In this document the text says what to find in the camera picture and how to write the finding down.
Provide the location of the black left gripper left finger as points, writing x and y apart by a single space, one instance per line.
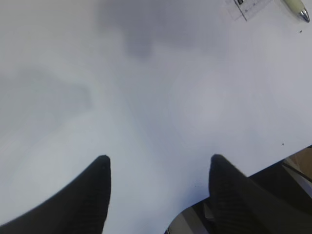
79 208

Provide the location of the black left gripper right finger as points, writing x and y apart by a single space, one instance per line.
241 206

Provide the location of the cream barrel pen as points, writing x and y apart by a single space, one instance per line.
299 9

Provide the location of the clear plastic ruler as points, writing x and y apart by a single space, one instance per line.
245 9

